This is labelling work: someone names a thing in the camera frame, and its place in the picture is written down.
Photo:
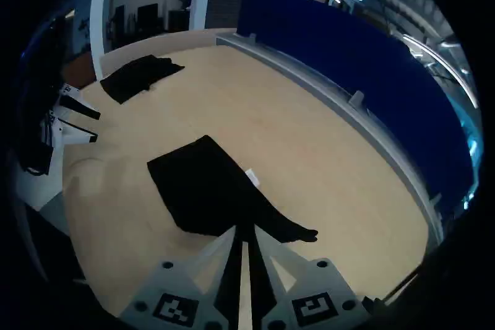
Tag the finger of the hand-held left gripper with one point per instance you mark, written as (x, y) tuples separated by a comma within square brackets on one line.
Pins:
[(71, 132), (77, 103)]

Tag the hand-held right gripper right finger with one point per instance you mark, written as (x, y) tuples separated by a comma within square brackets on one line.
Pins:
[(313, 281)]

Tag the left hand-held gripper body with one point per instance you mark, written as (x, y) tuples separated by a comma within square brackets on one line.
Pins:
[(33, 113)]

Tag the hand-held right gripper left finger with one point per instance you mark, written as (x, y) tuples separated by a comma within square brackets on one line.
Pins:
[(176, 279)]

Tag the black towel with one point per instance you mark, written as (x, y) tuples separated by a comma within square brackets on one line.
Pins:
[(210, 187)]

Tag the stack of black towels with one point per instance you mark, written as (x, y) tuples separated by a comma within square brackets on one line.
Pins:
[(139, 76)]

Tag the blue desk screen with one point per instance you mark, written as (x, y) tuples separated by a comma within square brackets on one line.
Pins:
[(371, 74)]

